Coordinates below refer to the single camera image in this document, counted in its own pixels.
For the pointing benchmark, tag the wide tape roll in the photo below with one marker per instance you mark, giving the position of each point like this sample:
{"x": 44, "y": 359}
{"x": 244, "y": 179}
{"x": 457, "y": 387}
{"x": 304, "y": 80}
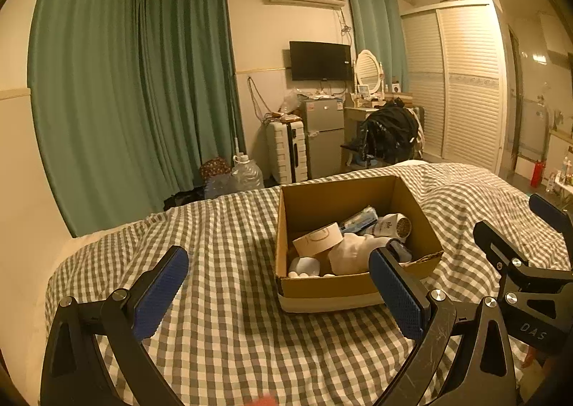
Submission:
{"x": 315, "y": 241}

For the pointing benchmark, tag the crumpled plastic bag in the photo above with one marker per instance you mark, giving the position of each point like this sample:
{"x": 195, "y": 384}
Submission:
{"x": 290, "y": 104}

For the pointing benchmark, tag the cardboard box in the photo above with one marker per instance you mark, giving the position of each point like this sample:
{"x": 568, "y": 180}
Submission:
{"x": 322, "y": 289}

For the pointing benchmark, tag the black wall television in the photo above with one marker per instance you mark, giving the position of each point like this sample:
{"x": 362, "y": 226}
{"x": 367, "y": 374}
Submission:
{"x": 320, "y": 60}

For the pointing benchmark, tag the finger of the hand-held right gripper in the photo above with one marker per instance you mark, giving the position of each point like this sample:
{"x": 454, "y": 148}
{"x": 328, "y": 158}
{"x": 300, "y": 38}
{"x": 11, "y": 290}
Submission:
{"x": 497, "y": 242}
{"x": 550, "y": 211}

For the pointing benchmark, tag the oval white vanity mirror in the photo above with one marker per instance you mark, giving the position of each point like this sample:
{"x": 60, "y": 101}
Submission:
{"x": 369, "y": 68}

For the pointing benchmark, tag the black jacket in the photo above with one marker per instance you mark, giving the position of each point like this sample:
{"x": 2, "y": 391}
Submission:
{"x": 389, "y": 128}

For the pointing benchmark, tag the white dressing table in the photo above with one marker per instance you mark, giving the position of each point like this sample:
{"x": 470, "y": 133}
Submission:
{"x": 358, "y": 110}

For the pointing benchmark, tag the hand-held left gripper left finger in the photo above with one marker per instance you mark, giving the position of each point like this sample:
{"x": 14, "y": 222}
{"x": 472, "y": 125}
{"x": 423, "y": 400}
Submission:
{"x": 159, "y": 294}

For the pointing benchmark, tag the white sock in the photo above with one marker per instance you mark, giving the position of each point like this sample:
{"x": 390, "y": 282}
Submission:
{"x": 353, "y": 254}

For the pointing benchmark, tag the white suitcase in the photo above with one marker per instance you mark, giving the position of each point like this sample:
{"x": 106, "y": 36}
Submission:
{"x": 284, "y": 151}

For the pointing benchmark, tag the light blue tissue pack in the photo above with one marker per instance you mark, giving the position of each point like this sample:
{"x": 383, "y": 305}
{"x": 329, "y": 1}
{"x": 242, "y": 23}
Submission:
{"x": 358, "y": 220}

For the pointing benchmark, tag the small picture frame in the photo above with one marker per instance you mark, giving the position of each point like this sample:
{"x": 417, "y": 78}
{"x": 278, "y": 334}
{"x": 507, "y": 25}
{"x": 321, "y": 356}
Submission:
{"x": 363, "y": 90}

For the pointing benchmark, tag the red fire extinguisher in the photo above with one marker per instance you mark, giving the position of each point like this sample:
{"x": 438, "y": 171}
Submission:
{"x": 538, "y": 174}

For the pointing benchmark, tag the narrow green curtain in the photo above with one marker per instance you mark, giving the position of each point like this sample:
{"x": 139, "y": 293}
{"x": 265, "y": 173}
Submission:
{"x": 376, "y": 30}

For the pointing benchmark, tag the silver small fridge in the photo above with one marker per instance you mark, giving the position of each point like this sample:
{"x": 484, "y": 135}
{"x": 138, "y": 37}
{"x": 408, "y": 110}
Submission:
{"x": 322, "y": 137}

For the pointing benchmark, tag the clear large water jug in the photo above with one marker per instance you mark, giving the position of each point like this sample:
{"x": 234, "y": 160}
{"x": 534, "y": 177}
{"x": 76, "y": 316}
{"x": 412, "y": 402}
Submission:
{"x": 246, "y": 175}

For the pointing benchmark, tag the person's right hand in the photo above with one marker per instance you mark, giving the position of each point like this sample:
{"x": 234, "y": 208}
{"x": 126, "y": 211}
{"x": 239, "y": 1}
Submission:
{"x": 529, "y": 357}

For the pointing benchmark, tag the white hair dryer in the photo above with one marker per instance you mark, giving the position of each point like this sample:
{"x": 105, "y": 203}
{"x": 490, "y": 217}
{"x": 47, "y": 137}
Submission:
{"x": 389, "y": 226}

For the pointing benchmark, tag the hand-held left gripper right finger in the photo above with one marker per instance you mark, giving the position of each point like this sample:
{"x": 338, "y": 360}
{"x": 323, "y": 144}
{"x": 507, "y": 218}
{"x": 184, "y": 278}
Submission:
{"x": 396, "y": 294}

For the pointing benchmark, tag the green checkered blanket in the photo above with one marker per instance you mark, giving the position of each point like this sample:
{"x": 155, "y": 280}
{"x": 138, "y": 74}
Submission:
{"x": 224, "y": 263}

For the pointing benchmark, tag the white louvered wardrobe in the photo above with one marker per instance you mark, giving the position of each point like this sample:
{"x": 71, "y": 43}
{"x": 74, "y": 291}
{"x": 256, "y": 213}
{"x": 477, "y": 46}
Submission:
{"x": 461, "y": 88}

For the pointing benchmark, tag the clear plastic bag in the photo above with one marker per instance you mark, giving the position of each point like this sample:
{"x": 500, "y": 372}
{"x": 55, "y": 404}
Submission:
{"x": 219, "y": 187}

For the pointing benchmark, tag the brown patterned bag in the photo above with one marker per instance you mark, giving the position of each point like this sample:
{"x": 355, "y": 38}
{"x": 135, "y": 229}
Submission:
{"x": 215, "y": 168}

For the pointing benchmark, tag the white pole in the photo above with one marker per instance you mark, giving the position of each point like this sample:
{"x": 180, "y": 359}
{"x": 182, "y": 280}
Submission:
{"x": 236, "y": 119}

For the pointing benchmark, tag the chair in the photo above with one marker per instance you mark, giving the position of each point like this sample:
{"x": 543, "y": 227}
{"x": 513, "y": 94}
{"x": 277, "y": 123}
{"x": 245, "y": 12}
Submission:
{"x": 353, "y": 151}

